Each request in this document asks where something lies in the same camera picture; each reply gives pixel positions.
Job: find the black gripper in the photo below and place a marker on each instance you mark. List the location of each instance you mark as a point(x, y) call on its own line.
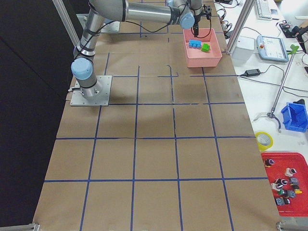
point(196, 20)

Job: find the blue toy block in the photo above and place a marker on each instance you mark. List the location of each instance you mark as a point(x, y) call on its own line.
point(194, 44)

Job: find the green toy block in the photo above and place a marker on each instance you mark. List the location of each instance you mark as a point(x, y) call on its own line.
point(205, 47)

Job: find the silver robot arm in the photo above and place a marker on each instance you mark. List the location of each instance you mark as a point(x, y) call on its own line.
point(186, 13)

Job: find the pink plastic box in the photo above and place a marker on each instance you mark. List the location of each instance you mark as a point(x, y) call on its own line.
point(208, 55)

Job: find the white square box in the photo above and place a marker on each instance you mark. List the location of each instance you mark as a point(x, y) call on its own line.
point(244, 48)

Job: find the white keyboard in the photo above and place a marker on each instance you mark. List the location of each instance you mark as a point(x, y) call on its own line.
point(263, 10)

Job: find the teach pendant tablet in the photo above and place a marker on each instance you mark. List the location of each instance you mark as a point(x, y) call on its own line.
point(271, 49)

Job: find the black power adapter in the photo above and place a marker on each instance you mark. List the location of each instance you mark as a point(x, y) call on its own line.
point(252, 72)

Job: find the blue storage bin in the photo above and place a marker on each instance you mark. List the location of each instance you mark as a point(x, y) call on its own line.
point(295, 116)

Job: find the yellow tape roll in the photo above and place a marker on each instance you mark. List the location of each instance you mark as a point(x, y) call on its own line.
point(264, 141)

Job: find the red parts tray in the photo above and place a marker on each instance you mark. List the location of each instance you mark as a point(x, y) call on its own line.
point(288, 176)

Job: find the aluminium frame post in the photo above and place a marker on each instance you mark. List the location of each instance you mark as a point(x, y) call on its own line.
point(247, 7)

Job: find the green handled reach grabber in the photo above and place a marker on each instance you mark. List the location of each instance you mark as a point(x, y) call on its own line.
point(271, 113)

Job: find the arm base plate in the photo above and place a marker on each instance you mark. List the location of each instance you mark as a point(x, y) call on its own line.
point(98, 95)

